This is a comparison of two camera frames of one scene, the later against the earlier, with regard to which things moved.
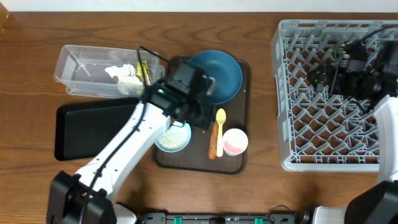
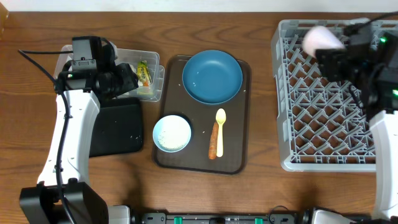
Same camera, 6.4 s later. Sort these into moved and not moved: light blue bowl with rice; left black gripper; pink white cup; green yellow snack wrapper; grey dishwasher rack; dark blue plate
Moved: pink white cup; left black gripper
Not moved: dark blue plate; grey dishwasher rack; light blue bowl with rice; green yellow snack wrapper
